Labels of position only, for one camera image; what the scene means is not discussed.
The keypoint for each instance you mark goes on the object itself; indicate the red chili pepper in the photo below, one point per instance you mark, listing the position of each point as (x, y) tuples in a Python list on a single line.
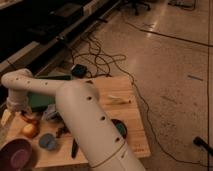
[(29, 120)]

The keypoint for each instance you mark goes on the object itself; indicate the black handled knife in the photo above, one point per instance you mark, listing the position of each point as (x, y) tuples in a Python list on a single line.
[(74, 149)]

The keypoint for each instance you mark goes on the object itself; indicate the purple bowl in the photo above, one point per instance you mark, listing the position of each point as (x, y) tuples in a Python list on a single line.
[(15, 155)]

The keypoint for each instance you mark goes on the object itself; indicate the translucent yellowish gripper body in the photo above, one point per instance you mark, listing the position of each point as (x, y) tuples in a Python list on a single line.
[(7, 115)]

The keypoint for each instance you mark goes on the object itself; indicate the blue round lid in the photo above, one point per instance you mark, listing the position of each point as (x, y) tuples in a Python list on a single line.
[(47, 141)]

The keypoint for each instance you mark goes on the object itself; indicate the dark bowl with blue sponge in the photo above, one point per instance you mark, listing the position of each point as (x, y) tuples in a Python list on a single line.
[(121, 127)]

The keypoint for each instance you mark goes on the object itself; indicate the green plastic tray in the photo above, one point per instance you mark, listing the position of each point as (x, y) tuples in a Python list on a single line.
[(39, 102)]

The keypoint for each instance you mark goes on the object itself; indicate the yellow onion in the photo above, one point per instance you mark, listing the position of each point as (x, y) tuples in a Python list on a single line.
[(30, 130)]

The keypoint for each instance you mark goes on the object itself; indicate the dried brown plant cluster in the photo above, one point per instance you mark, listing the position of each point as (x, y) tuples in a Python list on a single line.
[(60, 131)]

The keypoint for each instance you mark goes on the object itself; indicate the clear plastic piece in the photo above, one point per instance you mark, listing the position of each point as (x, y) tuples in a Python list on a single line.
[(118, 100)]

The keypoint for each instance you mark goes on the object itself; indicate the black object on floor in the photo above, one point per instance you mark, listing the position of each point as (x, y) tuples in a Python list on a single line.
[(200, 142)]

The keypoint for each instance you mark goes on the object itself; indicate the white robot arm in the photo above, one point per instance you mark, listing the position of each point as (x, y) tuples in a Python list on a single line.
[(78, 104)]

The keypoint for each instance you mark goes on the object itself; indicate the black office chair base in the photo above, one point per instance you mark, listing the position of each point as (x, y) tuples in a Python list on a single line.
[(135, 4)]

